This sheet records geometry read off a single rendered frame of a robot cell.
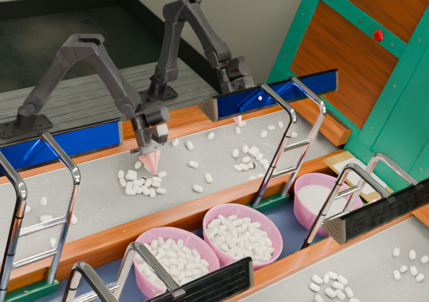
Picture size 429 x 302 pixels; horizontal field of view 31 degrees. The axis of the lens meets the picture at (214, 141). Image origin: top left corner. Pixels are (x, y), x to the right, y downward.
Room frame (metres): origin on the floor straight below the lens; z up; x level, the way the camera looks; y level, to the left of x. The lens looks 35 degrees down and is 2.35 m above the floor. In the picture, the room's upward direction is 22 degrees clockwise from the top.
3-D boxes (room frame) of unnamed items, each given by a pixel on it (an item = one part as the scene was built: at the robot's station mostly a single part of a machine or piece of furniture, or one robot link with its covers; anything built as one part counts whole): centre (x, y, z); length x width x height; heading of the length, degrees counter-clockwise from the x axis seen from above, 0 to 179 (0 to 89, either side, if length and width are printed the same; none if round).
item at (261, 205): (2.21, -0.19, 0.90); 0.20 x 0.19 x 0.45; 144
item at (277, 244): (1.88, -0.19, 0.72); 0.27 x 0.27 x 0.10
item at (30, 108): (2.09, 0.62, 0.77); 0.09 x 0.06 x 0.06; 1
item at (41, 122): (2.08, 0.63, 0.71); 0.20 x 0.07 x 0.08; 145
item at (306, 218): (2.23, -0.45, 0.72); 0.27 x 0.27 x 0.10
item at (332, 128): (2.65, -0.34, 0.83); 0.30 x 0.06 x 0.07; 54
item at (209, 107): (2.26, -0.13, 1.08); 0.62 x 0.08 x 0.07; 144
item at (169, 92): (2.58, 0.29, 0.71); 0.20 x 0.07 x 0.08; 145
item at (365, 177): (1.97, -0.51, 0.90); 0.20 x 0.19 x 0.45; 144
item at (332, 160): (2.41, -0.58, 0.77); 0.33 x 0.15 x 0.01; 54
